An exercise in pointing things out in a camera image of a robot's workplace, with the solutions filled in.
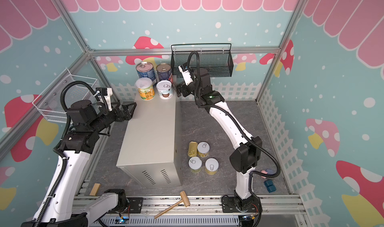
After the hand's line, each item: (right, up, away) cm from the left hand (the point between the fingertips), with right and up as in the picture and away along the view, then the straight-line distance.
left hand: (128, 106), depth 67 cm
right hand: (+23, +14, +7) cm, 28 cm away
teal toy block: (+70, -42, +12) cm, 83 cm away
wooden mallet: (+25, -47, +7) cm, 54 cm away
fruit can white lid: (+35, -24, +22) cm, 48 cm away
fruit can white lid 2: (+30, -31, +15) cm, 46 cm away
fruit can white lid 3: (+39, -32, +14) cm, 52 cm away
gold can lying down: (+29, -25, +24) cm, 45 cm away
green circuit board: (-5, -56, +5) cm, 56 cm away
